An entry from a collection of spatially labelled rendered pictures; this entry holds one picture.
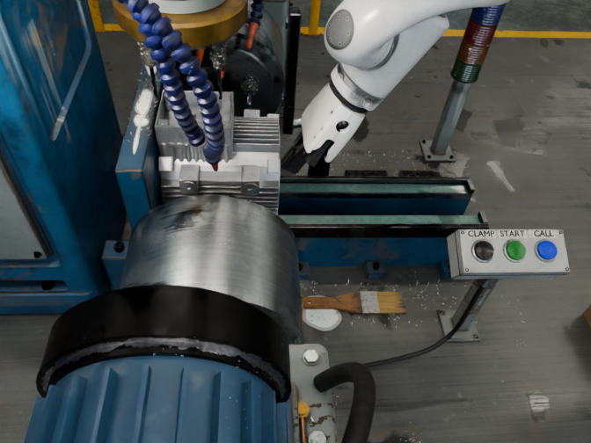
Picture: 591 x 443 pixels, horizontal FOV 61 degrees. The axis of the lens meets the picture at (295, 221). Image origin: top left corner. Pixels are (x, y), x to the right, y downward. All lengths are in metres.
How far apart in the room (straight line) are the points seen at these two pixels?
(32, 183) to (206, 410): 0.52
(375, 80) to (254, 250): 0.28
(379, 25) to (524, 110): 1.07
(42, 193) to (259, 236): 0.31
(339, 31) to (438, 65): 1.11
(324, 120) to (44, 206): 0.42
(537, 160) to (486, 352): 0.63
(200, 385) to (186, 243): 0.32
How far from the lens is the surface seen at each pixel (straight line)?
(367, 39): 0.63
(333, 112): 0.74
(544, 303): 1.16
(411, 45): 0.70
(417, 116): 1.49
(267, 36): 1.08
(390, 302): 1.03
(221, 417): 0.32
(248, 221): 0.66
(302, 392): 0.53
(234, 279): 0.59
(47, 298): 1.00
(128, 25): 0.72
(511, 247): 0.83
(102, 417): 0.32
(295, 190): 1.03
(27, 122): 0.71
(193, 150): 0.84
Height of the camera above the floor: 1.65
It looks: 49 degrees down
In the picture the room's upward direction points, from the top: 5 degrees clockwise
